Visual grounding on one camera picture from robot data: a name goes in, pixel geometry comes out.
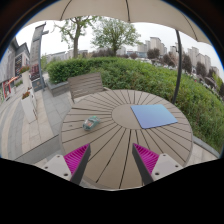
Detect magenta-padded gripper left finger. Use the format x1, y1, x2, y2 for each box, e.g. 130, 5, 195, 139
41, 143, 92, 185

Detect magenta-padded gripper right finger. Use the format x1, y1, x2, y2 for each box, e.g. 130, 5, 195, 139
132, 143, 184, 186

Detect blue mouse pad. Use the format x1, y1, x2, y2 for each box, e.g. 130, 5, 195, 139
129, 103, 179, 130

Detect white planter with flowers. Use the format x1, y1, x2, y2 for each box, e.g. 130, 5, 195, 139
19, 87, 38, 124
18, 65, 33, 91

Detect brown slatted outdoor chair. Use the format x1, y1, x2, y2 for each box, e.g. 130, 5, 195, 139
67, 72, 111, 103

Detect green hedge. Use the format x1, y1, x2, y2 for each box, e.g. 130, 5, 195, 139
45, 56, 224, 154

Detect dark curved umbrella pole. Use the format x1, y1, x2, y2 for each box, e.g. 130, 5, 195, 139
171, 29, 184, 105

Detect grey shopfront building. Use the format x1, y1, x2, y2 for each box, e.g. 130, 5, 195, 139
0, 38, 31, 104

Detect tall grey sign pillar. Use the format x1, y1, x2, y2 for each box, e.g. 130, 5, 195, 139
29, 22, 50, 93

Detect distant high-rise buildings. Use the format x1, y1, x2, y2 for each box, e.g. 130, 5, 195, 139
116, 36, 221, 78

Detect thin-crowned tree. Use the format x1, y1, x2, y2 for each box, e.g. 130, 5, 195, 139
53, 15, 99, 59

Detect dense-crowned tree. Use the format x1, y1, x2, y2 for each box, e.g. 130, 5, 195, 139
90, 17, 143, 57

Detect beige patio umbrella canopy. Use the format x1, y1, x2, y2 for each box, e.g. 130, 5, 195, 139
23, 0, 213, 46

